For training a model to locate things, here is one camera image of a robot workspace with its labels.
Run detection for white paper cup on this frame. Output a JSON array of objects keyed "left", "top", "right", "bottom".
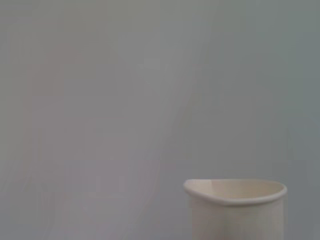
[{"left": 182, "top": 178, "right": 288, "bottom": 240}]

